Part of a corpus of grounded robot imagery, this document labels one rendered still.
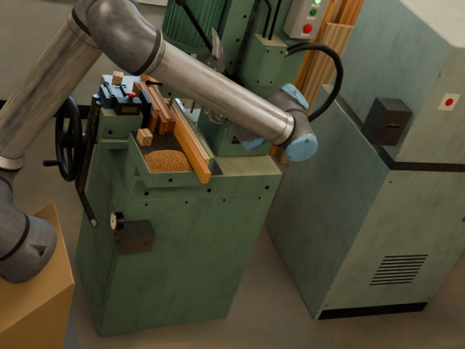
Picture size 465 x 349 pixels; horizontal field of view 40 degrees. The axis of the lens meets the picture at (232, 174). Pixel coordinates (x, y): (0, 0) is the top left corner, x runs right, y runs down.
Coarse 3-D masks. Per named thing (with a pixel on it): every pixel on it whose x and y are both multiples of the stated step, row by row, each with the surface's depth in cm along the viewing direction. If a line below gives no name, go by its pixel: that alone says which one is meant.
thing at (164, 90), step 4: (164, 84) 216; (160, 88) 220; (164, 88) 216; (168, 88) 216; (160, 92) 220; (164, 92) 217; (168, 92) 217; (172, 92) 218; (176, 92) 218; (164, 96) 218; (168, 96) 218; (172, 96) 219; (176, 96) 220; (180, 96) 220; (184, 96) 221
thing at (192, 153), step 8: (144, 80) 244; (152, 80) 238; (176, 120) 220; (176, 128) 218; (176, 136) 219; (184, 136) 214; (184, 144) 213; (192, 144) 211; (192, 152) 208; (192, 160) 208; (200, 160) 205; (200, 168) 203; (200, 176) 203; (208, 176) 201
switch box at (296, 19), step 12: (300, 0) 200; (312, 0) 200; (324, 0) 202; (288, 12) 206; (300, 12) 201; (324, 12) 205; (288, 24) 206; (300, 24) 204; (312, 24) 206; (300, 36) 207; (312, 36) 209
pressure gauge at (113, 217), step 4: (112, 212) 213; (116, 212) 213; (120, 212) 213; (112, 216) 214; (116, 216) 211; (120, 216) 211; (116, 220) 210; (120, 220) 211; (112, 224) 214; (116, 224) 210; (120, 224) 211; (112, 228) 214; (116, 228) 211; (120, 228) 212
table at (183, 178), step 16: (128, 80) 242; (144, 128) 218; (112, 144) 213; (128, 144) 216; (160, 144) 213; (176, 144) 216; (144, 160) 204; (144, 176) 203; (160, 176) 201; (176, 176) 204; (192, 176) 207
